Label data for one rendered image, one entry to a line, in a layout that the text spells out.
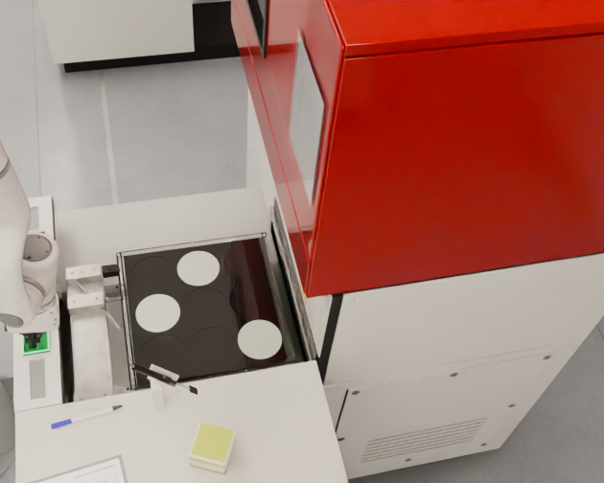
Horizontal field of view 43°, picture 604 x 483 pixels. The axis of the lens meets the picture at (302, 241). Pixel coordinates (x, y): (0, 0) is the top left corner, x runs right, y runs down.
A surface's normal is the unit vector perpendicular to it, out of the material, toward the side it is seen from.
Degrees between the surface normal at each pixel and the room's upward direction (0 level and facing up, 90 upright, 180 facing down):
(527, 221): 90
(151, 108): 0
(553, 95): 90
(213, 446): 0
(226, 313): 0
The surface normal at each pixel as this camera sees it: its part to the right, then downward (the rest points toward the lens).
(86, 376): 0.07, -0.59
